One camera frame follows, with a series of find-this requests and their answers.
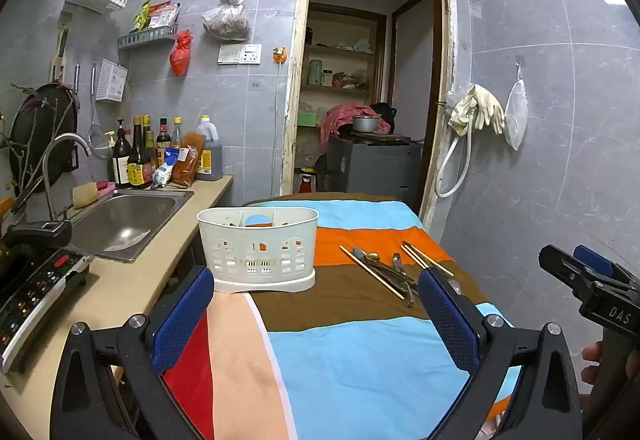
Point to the hanging metal utensil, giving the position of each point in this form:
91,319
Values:
77,78

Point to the person's right hand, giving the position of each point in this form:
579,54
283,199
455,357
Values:
594,362

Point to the metal mesh strainer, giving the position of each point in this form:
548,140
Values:
100,138

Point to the stainless steel sink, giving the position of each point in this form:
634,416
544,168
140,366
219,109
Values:
125,220

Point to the black bag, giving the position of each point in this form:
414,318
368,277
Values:
386,113

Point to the round black hanging pan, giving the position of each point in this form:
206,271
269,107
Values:
45,120

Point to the dark sauce bottle yellow label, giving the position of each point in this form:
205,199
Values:
149,155

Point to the orange wall hook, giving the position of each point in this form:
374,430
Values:
280,55

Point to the green box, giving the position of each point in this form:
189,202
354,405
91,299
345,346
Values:
307,119

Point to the white wall socket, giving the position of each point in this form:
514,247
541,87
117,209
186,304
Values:
250,55

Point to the black induction cooker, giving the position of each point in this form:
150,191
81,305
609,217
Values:
40,290

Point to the red cloth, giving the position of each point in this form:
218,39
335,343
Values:
340,115

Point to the wooden chopstick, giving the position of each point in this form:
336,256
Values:
372,272
415,256
430,260

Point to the grey metal cabinet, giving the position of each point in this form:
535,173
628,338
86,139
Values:
375,170

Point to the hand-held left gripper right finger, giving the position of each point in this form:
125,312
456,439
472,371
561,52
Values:
445,320

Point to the curved metal faucet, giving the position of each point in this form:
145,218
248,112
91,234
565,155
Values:
50,170

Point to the clear bag of dried goods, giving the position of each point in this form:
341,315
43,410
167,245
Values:
227,23

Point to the red white snack packet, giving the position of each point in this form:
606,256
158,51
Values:
164,14

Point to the colourful striped tablecloth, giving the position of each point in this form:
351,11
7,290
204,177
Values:
350,370

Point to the dark pump bottle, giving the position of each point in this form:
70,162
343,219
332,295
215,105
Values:
120,160

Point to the wooden spatula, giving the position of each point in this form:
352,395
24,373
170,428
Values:
61,55

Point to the blue white packet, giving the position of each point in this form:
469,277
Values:
164,168

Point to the beige kitchen counter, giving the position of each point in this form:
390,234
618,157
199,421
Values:
125,290

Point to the metal cooking pot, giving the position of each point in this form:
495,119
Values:
366,124

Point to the white wall switch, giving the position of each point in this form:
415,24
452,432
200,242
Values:
229,54

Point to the white slotted plastic box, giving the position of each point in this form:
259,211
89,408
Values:
110,80

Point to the red plastic bag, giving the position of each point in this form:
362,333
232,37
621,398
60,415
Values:
181,58

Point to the white plastic utensil holder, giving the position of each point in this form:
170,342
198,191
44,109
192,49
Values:
260,265

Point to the large dark oil jug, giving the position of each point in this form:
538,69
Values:
210,155

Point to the yellow sponge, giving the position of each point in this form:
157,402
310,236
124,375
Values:
86,195

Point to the grey wall shelf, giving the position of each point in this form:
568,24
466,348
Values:
145,39

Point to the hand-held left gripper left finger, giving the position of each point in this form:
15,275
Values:
182,315

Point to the green yellow snack packet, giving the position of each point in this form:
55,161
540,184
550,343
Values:
140,18

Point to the silver knife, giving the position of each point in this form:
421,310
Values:
395,282

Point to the wooden shelf unit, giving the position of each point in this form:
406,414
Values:
340,51

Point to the dark bottle red label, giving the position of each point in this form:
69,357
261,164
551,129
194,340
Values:
163,138

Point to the green cup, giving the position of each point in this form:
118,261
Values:
315,73

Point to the silver fork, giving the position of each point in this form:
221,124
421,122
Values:
400,270

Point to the clear bottle yellow cap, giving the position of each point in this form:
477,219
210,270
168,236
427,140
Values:
176,133

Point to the pink soap dish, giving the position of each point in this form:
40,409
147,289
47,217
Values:
106,186

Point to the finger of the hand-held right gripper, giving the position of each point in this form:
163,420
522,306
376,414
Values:
595,260
562,270

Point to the dark soy sauce bottle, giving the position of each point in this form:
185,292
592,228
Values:
136,160

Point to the worn wooden door frame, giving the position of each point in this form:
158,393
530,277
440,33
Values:
295,70

